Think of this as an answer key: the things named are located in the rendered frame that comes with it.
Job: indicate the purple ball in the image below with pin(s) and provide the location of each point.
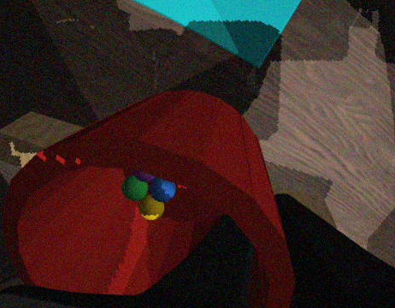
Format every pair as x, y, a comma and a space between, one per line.
142, 176

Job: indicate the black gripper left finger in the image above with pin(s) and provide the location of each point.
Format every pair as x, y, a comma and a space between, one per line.
216, 274

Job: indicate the yellow ball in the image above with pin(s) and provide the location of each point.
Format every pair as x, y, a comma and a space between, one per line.
150, 209

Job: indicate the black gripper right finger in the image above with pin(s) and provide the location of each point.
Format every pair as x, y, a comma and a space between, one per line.
331, 270

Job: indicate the green marble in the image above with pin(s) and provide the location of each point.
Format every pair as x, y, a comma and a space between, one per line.
134, 189

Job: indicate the blue marble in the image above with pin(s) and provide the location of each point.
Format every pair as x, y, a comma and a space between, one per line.
161, 190

